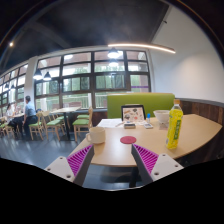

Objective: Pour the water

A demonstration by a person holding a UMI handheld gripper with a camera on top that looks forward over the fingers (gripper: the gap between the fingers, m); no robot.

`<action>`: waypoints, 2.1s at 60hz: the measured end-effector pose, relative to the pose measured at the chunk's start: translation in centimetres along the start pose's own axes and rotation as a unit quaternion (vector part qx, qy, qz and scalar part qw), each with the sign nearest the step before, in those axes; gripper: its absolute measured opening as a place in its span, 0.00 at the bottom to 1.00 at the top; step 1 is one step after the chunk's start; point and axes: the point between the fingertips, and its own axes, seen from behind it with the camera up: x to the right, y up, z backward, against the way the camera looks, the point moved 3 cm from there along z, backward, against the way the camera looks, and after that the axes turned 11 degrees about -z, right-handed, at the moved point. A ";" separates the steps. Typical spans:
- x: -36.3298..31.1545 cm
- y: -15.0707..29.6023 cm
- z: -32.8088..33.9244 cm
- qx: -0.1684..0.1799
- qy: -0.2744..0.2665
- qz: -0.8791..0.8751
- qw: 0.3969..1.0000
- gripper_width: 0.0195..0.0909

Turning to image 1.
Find white paper sheets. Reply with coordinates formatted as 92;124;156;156
96;118;124;129

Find small dark box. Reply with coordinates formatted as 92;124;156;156
123;122;137;130

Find white bowl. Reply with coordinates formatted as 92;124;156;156
152;109;171;124

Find light wooden dining table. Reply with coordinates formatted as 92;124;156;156
50;106;82;141

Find black-framed picture stand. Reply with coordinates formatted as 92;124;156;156
120;104;147;124

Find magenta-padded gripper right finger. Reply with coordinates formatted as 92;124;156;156
130;143;185;186

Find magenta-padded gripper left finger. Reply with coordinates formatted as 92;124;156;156
44;144;95;187

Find dark-framed window wall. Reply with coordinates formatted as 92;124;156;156
0;49;152;113

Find green upholstered booth bench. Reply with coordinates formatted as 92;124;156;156
106;92;176;120

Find yellow drink bottle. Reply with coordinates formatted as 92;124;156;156
165;98;184;150

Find black pendant lamps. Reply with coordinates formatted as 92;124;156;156
2;46;122;93

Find curved linear ceiling light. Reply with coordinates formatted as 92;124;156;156
107;42;177;55

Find flat round red coaster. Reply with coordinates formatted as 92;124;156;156
119;135;137;145

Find wooden chairs with green seats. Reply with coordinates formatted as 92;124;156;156
0;107;94;143

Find person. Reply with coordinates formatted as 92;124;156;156
4;103;16;123
14;95;38;136

